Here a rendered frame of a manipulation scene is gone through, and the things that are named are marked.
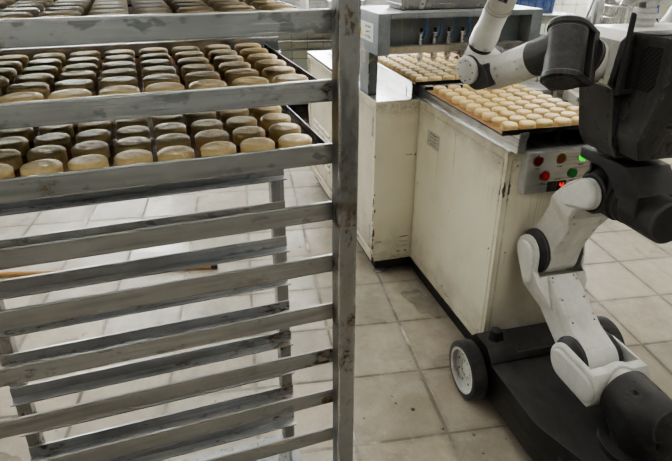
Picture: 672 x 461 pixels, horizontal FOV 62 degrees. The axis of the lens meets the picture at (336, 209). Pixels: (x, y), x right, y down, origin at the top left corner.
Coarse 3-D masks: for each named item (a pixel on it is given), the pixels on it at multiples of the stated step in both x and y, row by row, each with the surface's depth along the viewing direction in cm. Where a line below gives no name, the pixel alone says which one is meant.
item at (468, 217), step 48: (432, 144) 224; (480, 144) 188; (528, 144) 178; (576, 144) 178; (432, 192) 230; (480, 192) 191; (432, 240) 236; (480, 240) 195; (432, 288) 249; (480, 288) 199
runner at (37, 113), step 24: (96, 96) 66; (120, 96) 67; (144, 96) 68; (168, 96) 69; (192, 96) 70; (216, 96) 71; (240, 96) 72; (264, 96) 73; (288, 96) 74; (312, 96) 75; (0, 120) 64; (24, 120) 65; (48, 120) 66; (72, 120) 67; (96, 120) 67
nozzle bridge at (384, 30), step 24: (384, 24) 215; (408, 24) 227; (432, 24) 229; (456, 24) 232; (504, 24) 238; (528, 24) 234; (360, 48) 239; (384, 48) 219; (408, 48) 226; (432, 48) 228; (456, 48) 231; (504, 48) 237; (360, 72) 243
